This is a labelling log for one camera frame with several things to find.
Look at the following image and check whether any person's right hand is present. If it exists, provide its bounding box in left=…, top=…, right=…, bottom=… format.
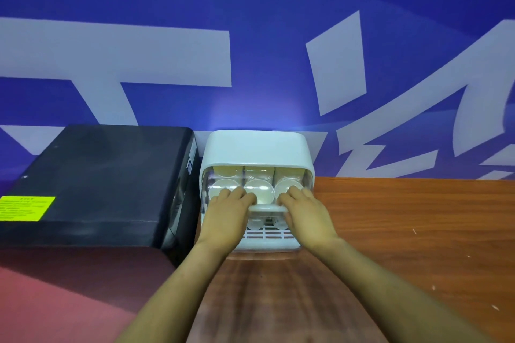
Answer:
left=277, top=187, right=341, bottom=252

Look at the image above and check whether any person's left hand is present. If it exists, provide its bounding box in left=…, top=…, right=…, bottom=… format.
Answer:
left=196, top=187, right=258, bottom=253

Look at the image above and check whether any clear cabinet door with handle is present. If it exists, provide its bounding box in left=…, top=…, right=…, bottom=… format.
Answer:
left=201, top=167, right=315, bottom=252

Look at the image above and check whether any person's right forearm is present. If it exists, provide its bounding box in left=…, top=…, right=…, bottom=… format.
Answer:
left=309, top=237, right=497, bottom=343

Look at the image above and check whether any person's left forearm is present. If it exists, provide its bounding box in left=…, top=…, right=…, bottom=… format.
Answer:
left=116, top=239, right=235, bottom=343

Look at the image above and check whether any white slotted drain tray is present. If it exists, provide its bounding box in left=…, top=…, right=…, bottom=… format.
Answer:
left=241, top=225, right=297, bottom=241

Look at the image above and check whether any white cup cabinet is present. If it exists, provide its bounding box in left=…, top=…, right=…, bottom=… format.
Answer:
left=198, top=130, right=315, bottom=253

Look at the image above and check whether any black box appliance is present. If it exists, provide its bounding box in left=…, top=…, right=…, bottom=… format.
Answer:
left=0, top=125, right=203, bottom=268

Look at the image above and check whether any yellow label sticker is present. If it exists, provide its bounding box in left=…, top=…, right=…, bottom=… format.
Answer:
left=0, top=196, right=56, bottom=222

